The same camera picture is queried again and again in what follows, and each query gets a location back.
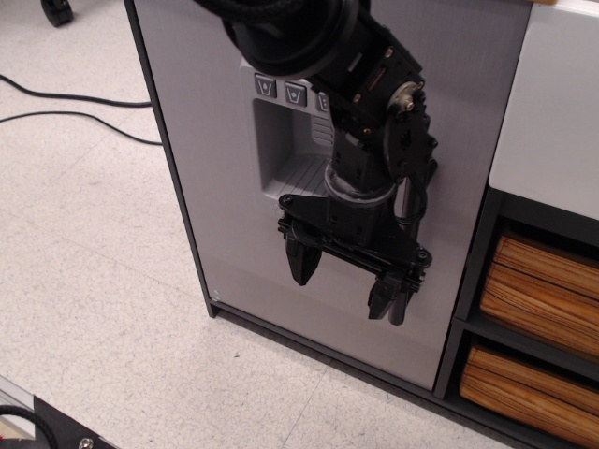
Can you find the dark grey shelf unit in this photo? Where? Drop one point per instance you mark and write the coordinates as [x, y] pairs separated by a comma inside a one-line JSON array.
[[469, 326]]

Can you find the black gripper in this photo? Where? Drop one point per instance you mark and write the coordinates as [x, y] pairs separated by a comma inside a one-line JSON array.
[[368, 238]]

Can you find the white cabinet door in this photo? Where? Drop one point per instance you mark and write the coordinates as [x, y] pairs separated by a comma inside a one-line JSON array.
[[548, 145]]

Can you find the dark grey fridge cabinet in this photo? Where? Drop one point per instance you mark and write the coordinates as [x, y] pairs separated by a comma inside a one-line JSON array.
[[132, 15]]

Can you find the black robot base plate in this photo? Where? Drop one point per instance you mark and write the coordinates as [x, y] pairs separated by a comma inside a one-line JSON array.
[[28, 421]]

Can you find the wooden striped bin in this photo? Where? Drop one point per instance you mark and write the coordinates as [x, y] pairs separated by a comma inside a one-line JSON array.
[[536, 397], [544, 292]]

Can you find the grey toy fridge door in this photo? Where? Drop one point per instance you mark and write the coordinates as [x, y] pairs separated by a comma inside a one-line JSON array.
[[467, 52]]

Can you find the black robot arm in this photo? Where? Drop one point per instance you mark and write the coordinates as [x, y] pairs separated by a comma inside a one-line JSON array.
[[381, 163]]

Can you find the lower wooden striped bin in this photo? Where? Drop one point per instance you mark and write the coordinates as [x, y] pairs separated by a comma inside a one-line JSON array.
[[536, 397]]

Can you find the black caster wheel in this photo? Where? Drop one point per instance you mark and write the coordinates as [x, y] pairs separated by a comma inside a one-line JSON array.
[[57, 12]]

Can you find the grey water dispenser panel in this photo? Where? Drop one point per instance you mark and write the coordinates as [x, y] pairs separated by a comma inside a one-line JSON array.
[[290, 133]]

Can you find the black bar door handle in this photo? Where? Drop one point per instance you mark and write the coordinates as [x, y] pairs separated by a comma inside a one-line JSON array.
[[414, 205]]

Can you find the upper wooden striped bin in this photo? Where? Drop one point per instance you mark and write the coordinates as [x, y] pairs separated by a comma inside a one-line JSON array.
[[544, 292]]

